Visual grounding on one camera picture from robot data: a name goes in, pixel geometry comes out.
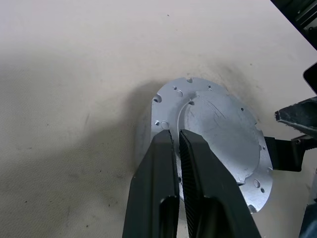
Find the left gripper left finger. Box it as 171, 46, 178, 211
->
122, 128, 180, 238

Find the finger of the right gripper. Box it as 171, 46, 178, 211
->
274, 96, 317, 138
264, 133, 317, 172

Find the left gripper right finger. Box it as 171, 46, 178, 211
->
178, 128, 263, 238

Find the silver round motor lid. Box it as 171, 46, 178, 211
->
149, 76, 274, 214

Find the black bag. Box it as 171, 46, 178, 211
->
269, 0, 317, 52

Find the beige table with black frame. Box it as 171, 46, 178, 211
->
0, 0, 317, 238

